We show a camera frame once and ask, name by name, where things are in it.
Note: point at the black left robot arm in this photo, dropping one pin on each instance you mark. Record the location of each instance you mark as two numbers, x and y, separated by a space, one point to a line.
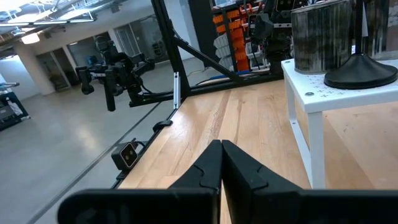
124 67

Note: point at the small black table camera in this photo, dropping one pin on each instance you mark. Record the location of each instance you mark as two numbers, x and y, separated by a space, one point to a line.
127 155

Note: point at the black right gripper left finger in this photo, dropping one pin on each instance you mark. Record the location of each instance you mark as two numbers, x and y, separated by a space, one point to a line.
186 202

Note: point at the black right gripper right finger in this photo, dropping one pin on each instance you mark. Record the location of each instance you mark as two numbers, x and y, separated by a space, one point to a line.
264 202

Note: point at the orange grey parts bin rack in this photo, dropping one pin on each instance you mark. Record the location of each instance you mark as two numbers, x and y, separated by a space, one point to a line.
236 46

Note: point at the background equipment cart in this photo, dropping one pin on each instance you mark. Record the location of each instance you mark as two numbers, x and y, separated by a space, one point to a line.
12 109

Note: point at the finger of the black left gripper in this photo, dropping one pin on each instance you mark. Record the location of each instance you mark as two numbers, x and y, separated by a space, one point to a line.
85 81
110 93

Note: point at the white perforated metal shelf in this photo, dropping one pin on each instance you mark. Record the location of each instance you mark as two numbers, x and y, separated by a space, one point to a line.
342 99

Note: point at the black candle stick holder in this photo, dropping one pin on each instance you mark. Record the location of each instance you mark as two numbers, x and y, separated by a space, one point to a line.
360 74

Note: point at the black metal table frame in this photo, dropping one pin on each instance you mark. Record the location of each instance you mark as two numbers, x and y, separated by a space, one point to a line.
169 31

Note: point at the galvanized metal tin candle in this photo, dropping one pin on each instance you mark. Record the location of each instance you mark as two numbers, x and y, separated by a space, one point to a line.
320 37
381 28

